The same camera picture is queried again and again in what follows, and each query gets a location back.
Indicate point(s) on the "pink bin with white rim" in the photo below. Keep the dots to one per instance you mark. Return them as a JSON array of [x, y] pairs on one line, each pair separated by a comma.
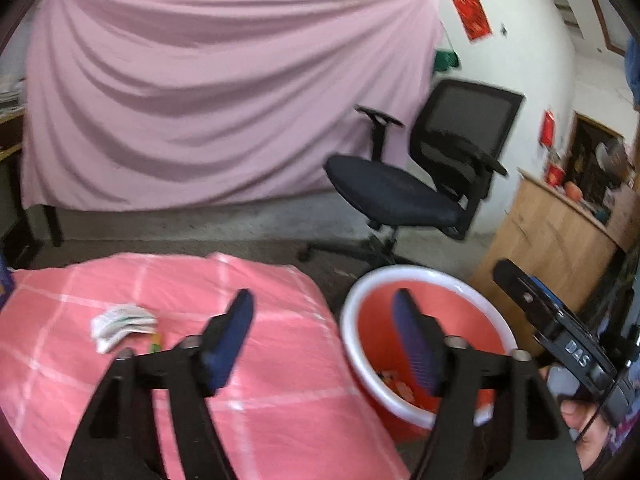
[[370, 330]]

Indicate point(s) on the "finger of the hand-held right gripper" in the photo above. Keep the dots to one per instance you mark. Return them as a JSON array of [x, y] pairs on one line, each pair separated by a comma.
[[522, 292]]

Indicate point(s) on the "blue cardboard box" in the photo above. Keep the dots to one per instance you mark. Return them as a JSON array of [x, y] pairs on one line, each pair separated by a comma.
[[4, 280]]

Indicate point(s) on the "black office chair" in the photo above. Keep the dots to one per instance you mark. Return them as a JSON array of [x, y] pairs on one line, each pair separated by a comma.
[[400, 195]]

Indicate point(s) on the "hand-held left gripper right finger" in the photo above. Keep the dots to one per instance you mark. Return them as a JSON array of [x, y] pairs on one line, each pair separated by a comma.
[[415, 341]]

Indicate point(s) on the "wooden shelf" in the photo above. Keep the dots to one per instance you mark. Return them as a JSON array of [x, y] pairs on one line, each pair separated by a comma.
[[10, 135]]

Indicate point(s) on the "green wall ornament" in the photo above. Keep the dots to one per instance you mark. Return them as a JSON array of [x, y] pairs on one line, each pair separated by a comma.
[[446, 60]]

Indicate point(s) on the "person's right hand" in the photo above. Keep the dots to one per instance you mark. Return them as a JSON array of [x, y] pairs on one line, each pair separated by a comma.
[[580, 422]]

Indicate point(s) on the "stack of papers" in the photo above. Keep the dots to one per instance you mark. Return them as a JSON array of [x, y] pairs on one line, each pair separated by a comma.
[[9, 91]]

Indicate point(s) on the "pink checked tablecloth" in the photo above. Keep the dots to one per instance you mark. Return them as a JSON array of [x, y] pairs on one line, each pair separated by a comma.
[[300, 435]]

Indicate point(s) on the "green and orange candy wrapper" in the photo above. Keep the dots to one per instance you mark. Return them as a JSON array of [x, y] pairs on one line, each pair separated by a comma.
[[155, 342]]

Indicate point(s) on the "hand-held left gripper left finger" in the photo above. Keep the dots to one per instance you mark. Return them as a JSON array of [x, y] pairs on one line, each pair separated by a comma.
[[230, 341]]

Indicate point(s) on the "large red wall paper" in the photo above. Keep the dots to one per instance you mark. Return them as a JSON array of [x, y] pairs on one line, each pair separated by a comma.
[[471, 16]]

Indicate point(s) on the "wooden cabinet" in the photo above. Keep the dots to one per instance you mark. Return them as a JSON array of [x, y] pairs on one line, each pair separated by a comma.
[[550, 230]]

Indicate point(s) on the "black table leg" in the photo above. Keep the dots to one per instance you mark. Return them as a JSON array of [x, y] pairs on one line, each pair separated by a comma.
[[52, 225]]

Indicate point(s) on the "red box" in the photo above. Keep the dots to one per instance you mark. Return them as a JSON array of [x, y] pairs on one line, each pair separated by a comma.
[[555, 174]]

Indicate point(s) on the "pink curtain cloth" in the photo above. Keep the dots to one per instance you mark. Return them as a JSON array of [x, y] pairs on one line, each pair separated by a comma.
[[200, 85]]

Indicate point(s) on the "white crumpled paper packet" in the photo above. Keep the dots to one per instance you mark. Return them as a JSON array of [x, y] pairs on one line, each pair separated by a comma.
[[120, 322]]

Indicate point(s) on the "orange fruit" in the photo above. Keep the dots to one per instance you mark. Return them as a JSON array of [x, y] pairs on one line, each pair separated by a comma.
[[573, 190]]

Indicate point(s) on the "person's right forearm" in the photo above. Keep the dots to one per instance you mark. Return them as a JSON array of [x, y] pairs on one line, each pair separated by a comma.
[[622, 437]]

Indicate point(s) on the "small red wall paper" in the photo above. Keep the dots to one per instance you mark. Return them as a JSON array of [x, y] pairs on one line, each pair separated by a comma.
[[548, 127]]

